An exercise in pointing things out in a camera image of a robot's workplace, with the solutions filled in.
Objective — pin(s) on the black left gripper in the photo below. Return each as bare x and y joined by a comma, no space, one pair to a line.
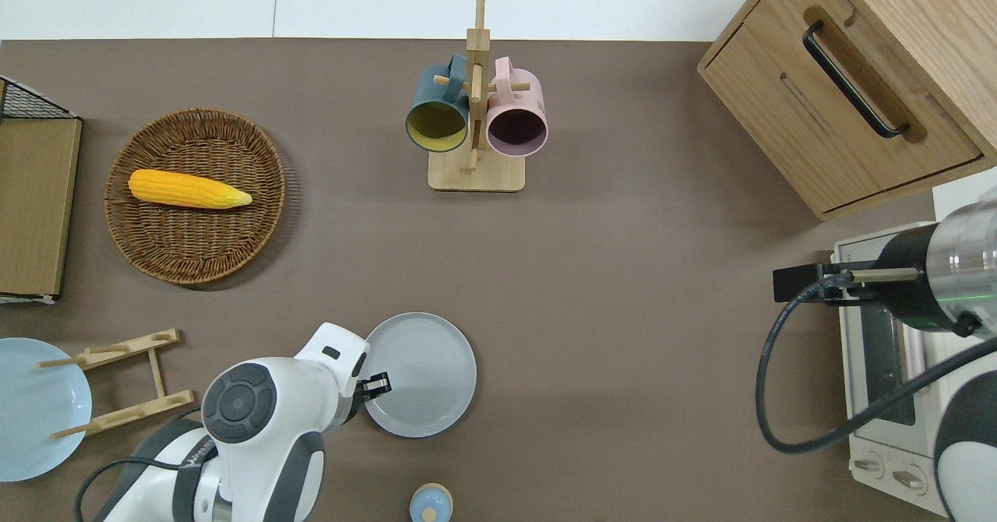
358,401

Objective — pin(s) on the yellow corn cob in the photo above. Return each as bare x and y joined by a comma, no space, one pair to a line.
187,189

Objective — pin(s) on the light blue plate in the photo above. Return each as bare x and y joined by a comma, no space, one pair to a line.
31,421

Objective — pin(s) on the pink mug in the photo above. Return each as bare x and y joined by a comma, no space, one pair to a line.
518,128

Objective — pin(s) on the wooden cabinet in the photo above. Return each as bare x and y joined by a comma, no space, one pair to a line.
935,8

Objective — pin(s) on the teal mug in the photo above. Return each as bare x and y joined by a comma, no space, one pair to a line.
436,125

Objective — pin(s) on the light blue jar wooden knob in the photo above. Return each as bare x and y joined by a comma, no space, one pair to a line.
431,502

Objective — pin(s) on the gray round plate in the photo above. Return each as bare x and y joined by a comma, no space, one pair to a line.
428,374

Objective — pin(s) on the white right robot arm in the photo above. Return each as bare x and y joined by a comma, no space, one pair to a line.
970,257

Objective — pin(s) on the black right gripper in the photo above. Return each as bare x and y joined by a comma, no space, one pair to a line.
835,282

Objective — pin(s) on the round wicker basket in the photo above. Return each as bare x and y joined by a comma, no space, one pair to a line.
195,241

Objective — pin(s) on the wooden plate rack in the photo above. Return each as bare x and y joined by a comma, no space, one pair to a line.
160,374

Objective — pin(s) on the white oven knob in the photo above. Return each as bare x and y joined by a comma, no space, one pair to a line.
868,466
907,479

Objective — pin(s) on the white toaster oven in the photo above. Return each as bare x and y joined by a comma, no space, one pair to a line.
880,444

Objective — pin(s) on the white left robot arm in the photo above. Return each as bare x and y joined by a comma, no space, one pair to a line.
265,397

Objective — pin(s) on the wooden cabinet drawer front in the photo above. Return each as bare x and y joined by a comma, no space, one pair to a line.
779,93

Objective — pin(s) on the wooden mug rack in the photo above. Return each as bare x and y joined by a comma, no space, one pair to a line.
475,171

